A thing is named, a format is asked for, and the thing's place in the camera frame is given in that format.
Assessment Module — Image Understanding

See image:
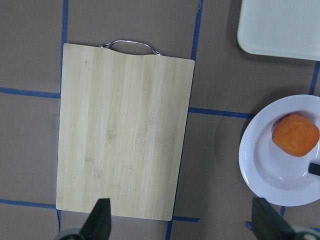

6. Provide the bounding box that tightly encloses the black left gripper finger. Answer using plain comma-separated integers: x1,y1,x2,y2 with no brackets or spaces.
54,197,112,240

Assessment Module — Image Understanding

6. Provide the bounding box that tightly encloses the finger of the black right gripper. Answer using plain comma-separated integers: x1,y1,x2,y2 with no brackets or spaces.
251,197,320,240

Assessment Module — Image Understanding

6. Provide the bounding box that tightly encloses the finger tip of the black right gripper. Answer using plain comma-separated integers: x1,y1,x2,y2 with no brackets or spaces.
308,162,320,175

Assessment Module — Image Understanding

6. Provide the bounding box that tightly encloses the orange fruit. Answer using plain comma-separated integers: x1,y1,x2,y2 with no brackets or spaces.
272,114,320,157

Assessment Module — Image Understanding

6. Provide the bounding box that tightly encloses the wooden cutting board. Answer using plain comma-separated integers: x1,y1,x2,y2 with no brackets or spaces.
56,43,195,221

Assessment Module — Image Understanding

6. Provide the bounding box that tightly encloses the white round plate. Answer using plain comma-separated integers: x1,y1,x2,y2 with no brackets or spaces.
238,94,320,207

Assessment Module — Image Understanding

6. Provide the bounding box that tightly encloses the cream rectangular tray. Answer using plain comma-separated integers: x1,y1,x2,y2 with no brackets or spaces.
237,0,320,61

